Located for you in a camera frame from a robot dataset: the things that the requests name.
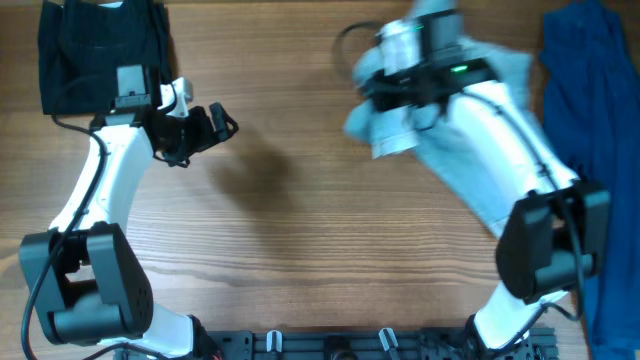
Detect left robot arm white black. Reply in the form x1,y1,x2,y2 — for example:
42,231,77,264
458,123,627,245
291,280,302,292
19,65,239,359

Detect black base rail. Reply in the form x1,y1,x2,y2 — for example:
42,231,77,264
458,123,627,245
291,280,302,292
113,327,559,360

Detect left black cable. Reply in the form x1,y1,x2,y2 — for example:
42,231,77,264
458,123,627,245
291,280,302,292
19,74,131,360

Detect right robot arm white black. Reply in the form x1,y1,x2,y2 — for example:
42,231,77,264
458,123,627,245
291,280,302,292
360,11,609,359

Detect dark blue garment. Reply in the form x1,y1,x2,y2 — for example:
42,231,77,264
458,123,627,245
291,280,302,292
540,1,639,359

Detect light blue denim shorts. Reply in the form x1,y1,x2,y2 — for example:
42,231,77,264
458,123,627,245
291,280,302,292
344,35,540,237

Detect black folded garment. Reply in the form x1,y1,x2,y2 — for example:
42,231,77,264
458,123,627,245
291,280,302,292
37,0,173,115

